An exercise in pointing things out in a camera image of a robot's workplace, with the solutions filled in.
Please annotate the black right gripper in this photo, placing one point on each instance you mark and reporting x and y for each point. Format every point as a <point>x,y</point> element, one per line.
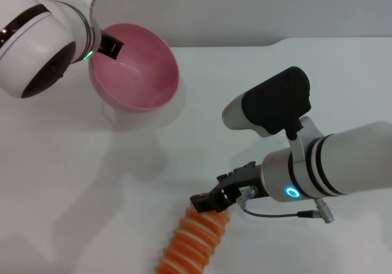
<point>245,182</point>

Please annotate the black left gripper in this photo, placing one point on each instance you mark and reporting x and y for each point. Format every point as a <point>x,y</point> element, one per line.
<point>101,41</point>

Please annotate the pink plastic bowl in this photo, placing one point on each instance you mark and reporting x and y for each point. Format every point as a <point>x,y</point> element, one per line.
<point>134,78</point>

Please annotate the orange ridged bread loaf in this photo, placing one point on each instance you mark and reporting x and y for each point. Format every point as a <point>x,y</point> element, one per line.
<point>193,243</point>

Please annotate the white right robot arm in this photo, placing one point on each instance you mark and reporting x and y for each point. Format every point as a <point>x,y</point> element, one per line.
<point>337,163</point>

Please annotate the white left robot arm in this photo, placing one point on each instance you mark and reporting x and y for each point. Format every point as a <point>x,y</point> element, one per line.
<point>39,44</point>

